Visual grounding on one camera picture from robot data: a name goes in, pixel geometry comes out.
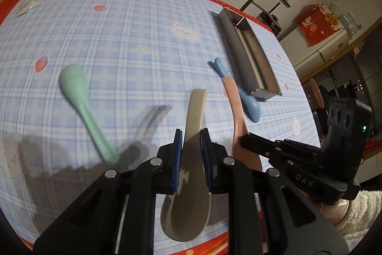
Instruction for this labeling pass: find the blue spoon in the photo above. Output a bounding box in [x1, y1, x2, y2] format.
[208, 57, 261, 123]

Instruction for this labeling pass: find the cream spoon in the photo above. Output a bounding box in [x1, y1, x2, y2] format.
[161, 90, 211, 242]

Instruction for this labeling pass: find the green spoon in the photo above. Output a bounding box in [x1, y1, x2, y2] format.
[58, 64, 120, 165]

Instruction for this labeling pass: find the blue plaid table mat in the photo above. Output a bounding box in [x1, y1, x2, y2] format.
[0, 0, 322, 249]

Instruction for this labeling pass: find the pink spoon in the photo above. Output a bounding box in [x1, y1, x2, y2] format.
[221, 77, 262, 172]

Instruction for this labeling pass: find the black metal utensil tray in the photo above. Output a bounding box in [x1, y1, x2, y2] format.
[216, 7, 282, 102]

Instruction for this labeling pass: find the rice cooker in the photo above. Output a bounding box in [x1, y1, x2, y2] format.
[259, 11, 282, 36]

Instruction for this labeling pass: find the brown trash bin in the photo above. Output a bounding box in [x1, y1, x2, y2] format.
[303, 79, 326, 111]

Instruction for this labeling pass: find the white paper label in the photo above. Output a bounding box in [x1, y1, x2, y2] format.
[15, 0, 43, 17]

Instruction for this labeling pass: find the person's right hand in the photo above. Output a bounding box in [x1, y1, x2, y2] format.
[308, 196, 350, 225]

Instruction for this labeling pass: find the black metal rack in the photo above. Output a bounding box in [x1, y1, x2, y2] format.
[240, 0, 282, 16]

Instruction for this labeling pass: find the red cloth on refrigerator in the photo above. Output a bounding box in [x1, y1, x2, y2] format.
[294, 3, 344, 47]

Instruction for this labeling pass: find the white refrigerator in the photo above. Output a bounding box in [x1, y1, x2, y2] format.
[278, 27, 352, 80]

